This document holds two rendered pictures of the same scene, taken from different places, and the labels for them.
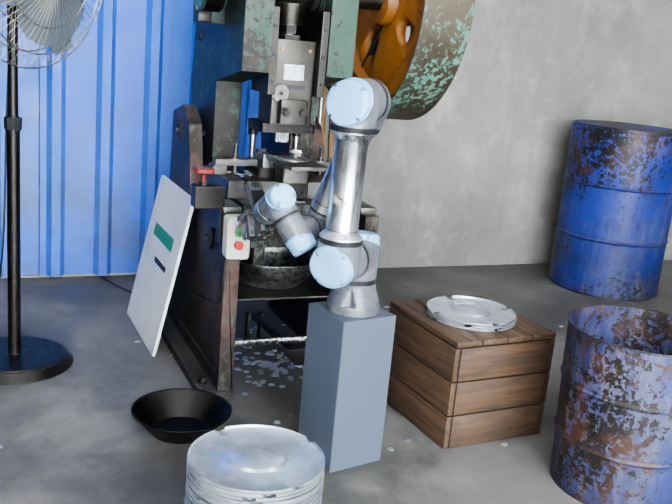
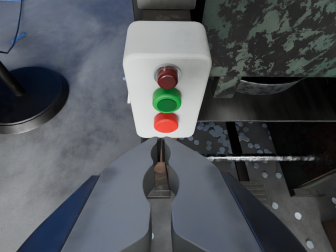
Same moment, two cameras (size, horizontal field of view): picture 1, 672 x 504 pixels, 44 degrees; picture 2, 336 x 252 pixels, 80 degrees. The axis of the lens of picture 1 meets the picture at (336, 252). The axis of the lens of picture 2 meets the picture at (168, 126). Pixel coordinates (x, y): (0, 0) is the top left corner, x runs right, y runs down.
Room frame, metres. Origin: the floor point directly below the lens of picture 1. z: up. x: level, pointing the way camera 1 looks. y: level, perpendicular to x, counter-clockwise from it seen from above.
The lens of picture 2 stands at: (2.39, 0.26, 0.73)
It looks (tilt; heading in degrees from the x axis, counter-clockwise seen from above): 58 degrees down; 21
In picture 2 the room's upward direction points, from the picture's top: 3 degrees clockwise
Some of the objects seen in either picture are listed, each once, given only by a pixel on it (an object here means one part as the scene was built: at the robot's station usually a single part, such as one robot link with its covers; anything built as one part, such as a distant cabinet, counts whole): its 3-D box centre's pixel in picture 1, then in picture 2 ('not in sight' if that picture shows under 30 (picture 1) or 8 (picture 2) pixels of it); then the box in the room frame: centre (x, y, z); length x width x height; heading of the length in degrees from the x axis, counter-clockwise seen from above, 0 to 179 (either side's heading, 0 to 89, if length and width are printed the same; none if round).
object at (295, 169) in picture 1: (295, 179); not in sight; (2.77, 0.16, 0.72); 0.25 x 0.14 x 0.14; 24
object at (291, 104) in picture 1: (288, 79); not in sight; (2.89, 0.21, 1.04); 0.17 x 0.15 x 0.30; 24
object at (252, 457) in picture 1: (256, 456); not in sight; (1.60, 0.13, 0.32); 0.29 x 0.29 x 0.01
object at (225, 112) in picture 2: (269, 280); (240, 65); (2.94, 0.23, 0.31); 0.43 x 0.42 x 0.01; 114
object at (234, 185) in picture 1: (277, 182); not in sight; (2.93, 0.23, 0.68); 0.45 x 0.30 x 0.06; 114
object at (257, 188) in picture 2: (279, 337); (232, 133); (2.81, 0.17, 0.14); 0.59 x 0.10 x 0.05; 24
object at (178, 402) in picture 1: (181, 419); not in sight; (2.31, 0.42, 0.04); 0.30 x 0.30 x 0.07
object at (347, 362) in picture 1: (345, 382); not in sight; (2.25, -0.06, 0.23); 0.18 x 0.18 x 0.45; 35
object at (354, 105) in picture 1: (347, 184); not in sight; (2.13, -0.01, 0.82); 0.15 x 0.12 x 0.55; 157
